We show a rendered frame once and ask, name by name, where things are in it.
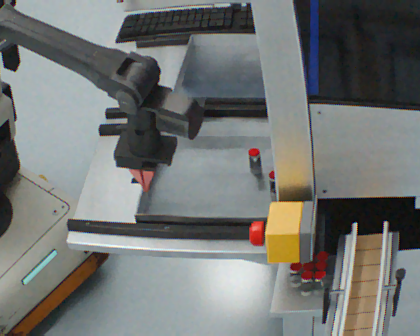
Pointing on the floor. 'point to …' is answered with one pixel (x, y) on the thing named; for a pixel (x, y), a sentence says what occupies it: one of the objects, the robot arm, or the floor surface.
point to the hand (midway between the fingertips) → (147, 186)
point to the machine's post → (287, 113)
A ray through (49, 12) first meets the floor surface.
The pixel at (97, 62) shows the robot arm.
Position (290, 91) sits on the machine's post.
